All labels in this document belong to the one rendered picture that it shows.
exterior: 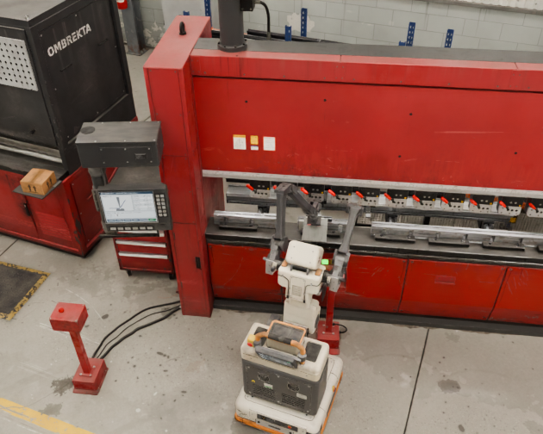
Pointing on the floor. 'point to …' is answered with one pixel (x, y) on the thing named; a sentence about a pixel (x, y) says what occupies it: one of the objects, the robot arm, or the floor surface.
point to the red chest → (144, 262)
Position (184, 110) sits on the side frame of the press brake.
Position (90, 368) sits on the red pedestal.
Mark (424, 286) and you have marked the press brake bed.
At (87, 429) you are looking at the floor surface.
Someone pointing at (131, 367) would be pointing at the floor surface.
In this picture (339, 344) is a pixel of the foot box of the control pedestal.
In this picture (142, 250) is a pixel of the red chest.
